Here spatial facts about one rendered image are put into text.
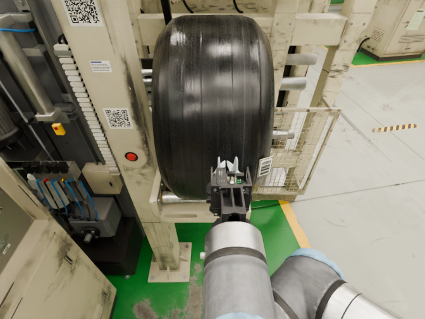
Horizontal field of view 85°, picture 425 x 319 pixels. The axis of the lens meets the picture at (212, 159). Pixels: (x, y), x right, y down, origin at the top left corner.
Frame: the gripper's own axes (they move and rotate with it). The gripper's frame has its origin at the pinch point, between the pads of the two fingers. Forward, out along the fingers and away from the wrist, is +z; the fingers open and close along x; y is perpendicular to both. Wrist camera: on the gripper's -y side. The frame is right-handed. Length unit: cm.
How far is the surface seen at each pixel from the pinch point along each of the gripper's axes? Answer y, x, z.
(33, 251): -35, 61, 0
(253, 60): 20.6, -6.0, 12.4
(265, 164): -1.9, -10.2, 3.3
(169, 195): -29.0, 19.4, 19.2
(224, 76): 18.1, 0.4, 9.4
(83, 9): 29.8, 31.3, 18.2
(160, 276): -119, 37, 33
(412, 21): -13, -315, 384
